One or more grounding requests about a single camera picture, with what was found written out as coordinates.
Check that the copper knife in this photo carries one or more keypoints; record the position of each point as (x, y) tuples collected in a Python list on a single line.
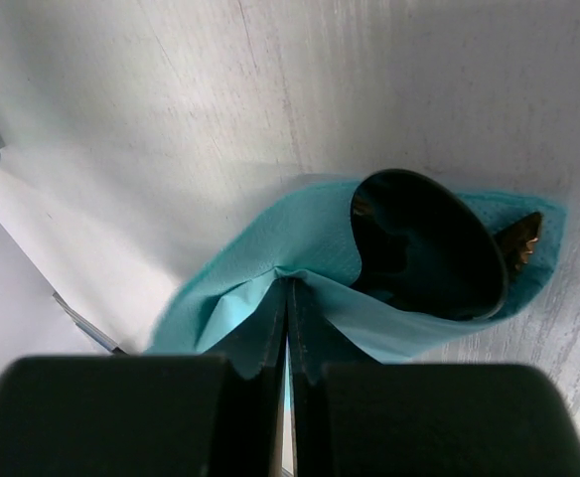
[(517, 242)]

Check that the teal paper napkin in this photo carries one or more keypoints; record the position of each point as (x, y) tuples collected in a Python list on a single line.
[(308, 234)]

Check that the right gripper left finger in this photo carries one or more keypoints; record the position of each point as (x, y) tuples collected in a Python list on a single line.
[(219, 413)]

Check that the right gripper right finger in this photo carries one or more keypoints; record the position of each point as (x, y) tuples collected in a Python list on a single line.
[(354, 416)]

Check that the black spoon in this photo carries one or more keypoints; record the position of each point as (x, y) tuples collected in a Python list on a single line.
[(423, 250)]

